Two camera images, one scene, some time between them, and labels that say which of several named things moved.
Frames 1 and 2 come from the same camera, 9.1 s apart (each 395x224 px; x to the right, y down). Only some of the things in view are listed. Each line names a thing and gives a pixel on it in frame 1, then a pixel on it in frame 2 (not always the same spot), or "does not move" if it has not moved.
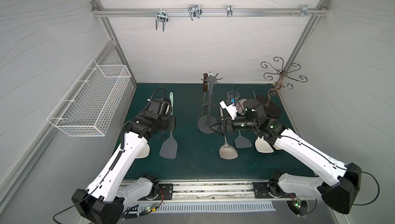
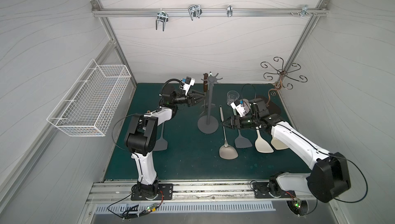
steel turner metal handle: (227, 151) does not move
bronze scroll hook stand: (284, 73) does not move
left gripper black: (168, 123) → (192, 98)
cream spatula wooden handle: (262, 146) does not move
